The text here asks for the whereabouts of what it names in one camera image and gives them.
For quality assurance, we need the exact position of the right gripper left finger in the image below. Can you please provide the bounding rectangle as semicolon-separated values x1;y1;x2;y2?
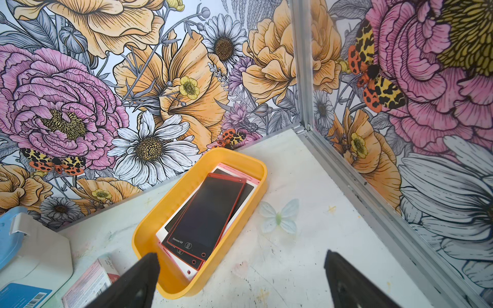
87;253;160;308

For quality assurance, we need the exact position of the yellow storage tray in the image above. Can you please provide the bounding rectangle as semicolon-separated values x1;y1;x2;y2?
132;148;268;300

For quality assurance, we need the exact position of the pink white writing tablet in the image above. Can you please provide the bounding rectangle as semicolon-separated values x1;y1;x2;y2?
156;163;259;281

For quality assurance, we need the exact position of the white butterfly decoration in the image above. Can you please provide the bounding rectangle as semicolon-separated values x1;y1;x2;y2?
259;199;300;234

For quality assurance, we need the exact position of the small red white carton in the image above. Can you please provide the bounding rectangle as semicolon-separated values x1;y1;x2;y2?
62;254;120;308

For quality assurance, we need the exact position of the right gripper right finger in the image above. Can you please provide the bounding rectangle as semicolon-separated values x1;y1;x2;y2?
324;250;399;308

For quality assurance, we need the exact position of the blue lidded storage box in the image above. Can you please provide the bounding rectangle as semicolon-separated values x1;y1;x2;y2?
1;207;73;307

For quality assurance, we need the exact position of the red writing tablet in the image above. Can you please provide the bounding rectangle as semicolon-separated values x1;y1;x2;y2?
165;173;247;261
160;180;255;271

